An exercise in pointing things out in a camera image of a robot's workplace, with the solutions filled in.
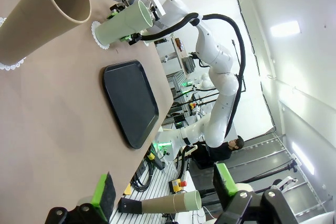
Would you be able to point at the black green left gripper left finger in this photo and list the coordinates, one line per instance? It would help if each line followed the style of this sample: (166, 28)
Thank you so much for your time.
(105, 195)

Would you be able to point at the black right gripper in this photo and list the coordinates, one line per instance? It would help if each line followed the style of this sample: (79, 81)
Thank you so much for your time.
(158, 23)

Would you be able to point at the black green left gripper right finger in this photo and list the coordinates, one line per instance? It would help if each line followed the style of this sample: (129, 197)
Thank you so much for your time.
(223, 182)

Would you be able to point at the light green plastic cup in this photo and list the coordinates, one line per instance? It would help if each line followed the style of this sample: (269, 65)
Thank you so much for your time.
(115, 28)

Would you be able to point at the white lace coaster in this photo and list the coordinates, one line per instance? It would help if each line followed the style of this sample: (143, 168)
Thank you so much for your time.
(101, 45)
(11, 65)
(2, 22)

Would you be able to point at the brown plastic cup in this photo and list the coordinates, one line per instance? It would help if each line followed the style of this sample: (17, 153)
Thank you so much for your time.
(34, 24)

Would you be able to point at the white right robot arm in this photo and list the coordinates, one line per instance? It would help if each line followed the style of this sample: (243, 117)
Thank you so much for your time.
(223, 58)

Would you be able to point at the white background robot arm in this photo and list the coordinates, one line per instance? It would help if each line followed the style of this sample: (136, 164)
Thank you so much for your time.
(207, 82)

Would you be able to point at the black tube base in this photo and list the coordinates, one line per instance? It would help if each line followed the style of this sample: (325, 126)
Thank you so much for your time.
(130, 206)

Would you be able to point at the background person in black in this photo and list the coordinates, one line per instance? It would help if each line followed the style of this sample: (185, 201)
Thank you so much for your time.
(218, 153)

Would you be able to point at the pale green tube end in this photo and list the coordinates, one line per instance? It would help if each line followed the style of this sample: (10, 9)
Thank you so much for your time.
(193, 200)

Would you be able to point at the yellow emergency stop box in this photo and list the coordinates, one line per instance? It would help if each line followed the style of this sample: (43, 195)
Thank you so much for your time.
(178, 184)

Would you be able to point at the brown cardboard tube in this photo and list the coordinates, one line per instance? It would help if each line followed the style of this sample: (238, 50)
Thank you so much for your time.
(162, 203)

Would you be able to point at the black plastic tray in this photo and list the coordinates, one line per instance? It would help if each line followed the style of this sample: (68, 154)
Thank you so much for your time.
(128, 103)

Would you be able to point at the ceiling light panel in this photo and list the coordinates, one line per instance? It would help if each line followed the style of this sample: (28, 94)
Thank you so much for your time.
(303, 157)
(284, 28)

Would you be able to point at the aluminium slotted base plate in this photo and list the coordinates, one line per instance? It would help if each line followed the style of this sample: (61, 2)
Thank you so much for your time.
(160, 182)

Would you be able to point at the black frame pole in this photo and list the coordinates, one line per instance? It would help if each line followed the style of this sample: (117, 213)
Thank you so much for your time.
(252, 51)

